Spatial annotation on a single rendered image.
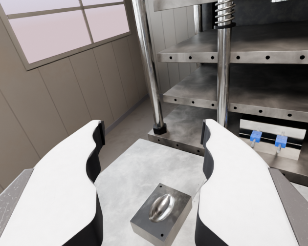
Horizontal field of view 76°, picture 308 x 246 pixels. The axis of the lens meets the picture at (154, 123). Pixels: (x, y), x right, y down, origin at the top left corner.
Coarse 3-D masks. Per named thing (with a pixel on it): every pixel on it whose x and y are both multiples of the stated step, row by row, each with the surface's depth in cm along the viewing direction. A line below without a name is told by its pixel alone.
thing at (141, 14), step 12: (132, 0) 95; (144, 0) 95; (144, 12) 96; (144, 24) 99; (144, 36) 101; (144, 48) 104; (144, 60) 108; (156, 84) 116; (156, 96) 118; (156, 108) 122; (156, 120) 127; (156, 132) 131
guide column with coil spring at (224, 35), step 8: (224, 0) 75; (232, 8) 78; (224, 16) 78; (224, 24) 79; (224, 32) 81; (224, 40) 82; (224, 48) 84; (224, 56) 85; (224, 64) 87; (224, 72) 89; (224, 80) 91; (224, 88) 93; (224, 96) 95; (224, 104) 97; (224, 112) 99; (224, 120) 102
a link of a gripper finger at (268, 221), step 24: (216, 144) 9; (240, 144) 9; (216, 168) 8; (240, 168) 8; (264, 168) 8; (216, 192) 7; (240, 192) 7; (264, 192) 7; (216, 216) 6; (240, 216) 6; (264, 216) 6; (216, 240) 6; (240, 240) 5; (264, 240) 5; (288, 240) 5
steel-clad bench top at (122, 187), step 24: (144, 144) 121; (120, 168) 106; (144, 168) 103; (168, 168) 101; (192, 168) 98; (120, 192) 92; (144, 192) 90; (192, 192) 86; (120, 216) 81; (192, 216) 76; (120, 240) 73; (144, 240) 71; (192, 240) 69
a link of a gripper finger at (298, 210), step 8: (272, 168) 8; (272, 176) 7; (280, 176) 7; (280, 184) 7; (288, 184) 7; (280, 192) 7; (288, 192) 7; (296, 192) 7; (288, 200) 6; (296, 200) 6; (304, 200) 6; (288, 208) 6; (296, 208) 6; (304, 208) 6; (288, 216) 6; (296, 216) 6; (304, 216) 6; (296, 224) 6; (304, 224) 6; (296, 232) 6; (304, 232) 6; (304, 240) 5
